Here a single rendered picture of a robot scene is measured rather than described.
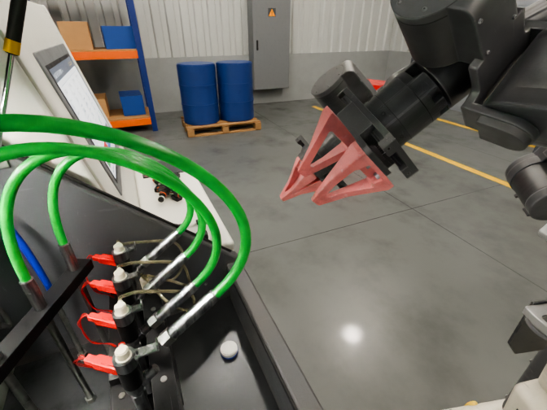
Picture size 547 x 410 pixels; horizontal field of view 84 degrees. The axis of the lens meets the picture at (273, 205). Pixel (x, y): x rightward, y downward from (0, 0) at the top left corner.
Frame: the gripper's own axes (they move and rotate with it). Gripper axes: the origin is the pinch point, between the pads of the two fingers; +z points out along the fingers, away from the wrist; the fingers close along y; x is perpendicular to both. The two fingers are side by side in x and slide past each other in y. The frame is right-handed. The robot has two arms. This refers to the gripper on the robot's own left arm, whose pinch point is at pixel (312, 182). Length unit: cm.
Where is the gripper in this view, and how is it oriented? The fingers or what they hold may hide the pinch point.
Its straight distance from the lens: 34.8
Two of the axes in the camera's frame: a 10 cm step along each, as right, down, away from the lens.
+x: 6.6, 4.1, 6.3
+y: 2.3, 6.9, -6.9
